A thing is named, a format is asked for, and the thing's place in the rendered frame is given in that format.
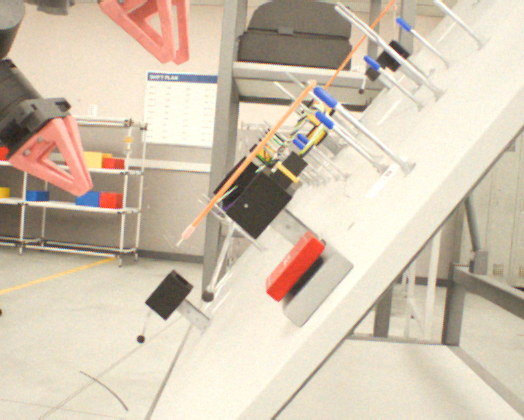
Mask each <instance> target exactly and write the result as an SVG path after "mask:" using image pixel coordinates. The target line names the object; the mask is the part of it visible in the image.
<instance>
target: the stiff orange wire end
mask: <svg viewBox="0 0 524 420"><path fill-rule="evenodd" d="M315 84H316V81H314V80H313V81H312V83H311V84H310V85H309V86H308V87H307V88H306V89H305V90H304V92H303V93H302V94H301V95H300V97H299V98H297V99H296V100H295V102H294V104H293V105H292V106H291V107H290V109H289V110H288V111H287V112H286V113H285V114H284V115H283V116H282V117H281V118H280V120H279V121H278V122H277V123H276V124H275V126H274V127H273V129H272V130H271V132H270V133H268V134H267V135H266V136H265V138H264V139H263V140H262V141H261V142H260V144H259V145H258V146H257V147H256V148H255V150H254V151H253V152H252V153H250V155H249V156H248V158H247V159H246V161H245V162H244V163H243V164H242V165H241V166H240V168H239V169H238V170H237V171H236V172H235V174H234V175H233V176H232V177H230V179H229V180H228V181H227V182H226V183H225V185H224V186H223V188H222V189H221V190H220V192H219V193H218V194H217V195H216V196H215V198H214V199H213V200H212V201H211V202H210V203H209V204H208V205H207V206H206V207H205V209H204V210H203V211H202V212H201V213H200V215H199V217H198V218H197V219H196V220H195V222H194V223H193V224H192V225H189V226H188V227H187V228H186V230H185V231H184V232H183V233H182V238H181V239H180V240H179V243H178V244H177V247H179V246H180V243H181V242H182V241H183V240H184V239H187V238H188V237H189V236H190V235H191V234H192V233H193V231H194V230H195V227H196V226H198V225H199V222H200V221H201V220H202V219H203V218H204V216H205V215H206V214H207V213H208V212H209V210H210V209H211V208H212V207H213V206H214V204H215V203H216V202H217V201H219V199H220V198H221V197H222V195H223V194H224V192H225V191H226V190H227V189H228V188H229V186H230V185H231V184H232V183H233V182H234V180H235V179H236V178H237V177H239V176H240V174H241V173H242V172H243V171H244V170H245V168H246V167H247V166H248V164H249V162H250V161H251V160H252V159H253V158H254V156H255V155H256V154H257V153H259V152H260V150H261V149H262V148H263V147H264V146H265V144H266V143H267V142H268V141H269V140H270V138H271V137H272V136H273V134H274V133H275V132H276V131H277V130H278V129H279V128H280V126H281V125H282V124H283V123H284V122H285V120H286V119H287V118H288V117H289V116H290V115H291V114H292V113H293V112H294V111H295V108H296V107H297V106H298V105H299V104H300V102H301V101H302V100H303V99H305V97H306V96H307V95H308V94H309V92H310V90H311V89H312V88H313V86H314V85H315Z"/></svg>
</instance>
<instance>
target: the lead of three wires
mask: <svg viewBox="0 0 524 420"><path fill-rule="evenodd" d="M314 110H320V111H321V113H323V114H324V115H325V116H326V117H327V118H328V113H327V107H323V105H322V104H319V105H317V104H315V107H314ZM324 129H325V126H324V125H323V124H322V123H321V122H319V126H318V130H317V131H316V133H315V134H314V135H313V136H312V138H311V139H310V141H309V142H308V144H307V145H306V147H305V148H304V149H303V150H302V151H301V152H300V153H299V154H303V155H304V157H305V156H306V155H307V154H308V153H309V152H310V151H311V150H312V149H313V147H314V146H315V144H316V142H317V140H318V139H319V136H320V135H322V133H323V131H324ZM304 157H303V158H304Z"/></svg>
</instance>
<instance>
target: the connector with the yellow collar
mask: <svg viewBox="0 0 524 420"><path fill-rule="evenodd" d="M303 157H304V155H303V154H298V153H297V152H296V151H294V150H293V151H292V152H291V153H290V154H289V155H288V156H287V157H286V158H285V159H284V161H283V162H282V163H281V165H282V166H283V167H284V168H285V169H286V170H288V171H289V172H290V173H291V174H292V175H293V176H295V177H299V174H300V173H301V172H302V171H303V170H304V169H305V168H306V166H307V165H308V164H309V163H308V162H307V161H306V160H305V159H304V158H303ZM271 177H272V178H273V180H274V181H275V182H277V183H278V184H279V185H280V186H281V187H283V188H284V189H285V190H287V188H288V187H289V186H290V185H291V184H292V183H293V182H294V180H292V179H291V178H290V177H289V176H287V175H285V174H284V173H283V172H282V171H281V170H280V169H278V168H277V169H276V170H275V171H274V172H273V175H272V176H271Z"/></svg>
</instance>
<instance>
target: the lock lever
mask: <svg viewBox="0 0 524 420"><path fill-rule="evenodd" d="M235 225H236V223H235V222H234V221H231V224H230V226H229V229H228V232H227V235H226V238H225V241H224V244H223V250H222V252H221V254H220V257H219V260H218V263H217V266H216V269H215V271H214V273H213V276H212V279H211V282H210V284H209V286H207V287H206V289H207V292H212V293H214V289H213V288H214V285H215V283H216V280H217V277H218V274H219V272H220V270H221V267H222V264H223V258H224V256H225V253H226V250H227V248H228V245H229V242H230V239H231V236H232V233H233V230H234V227H235Z"/></svg>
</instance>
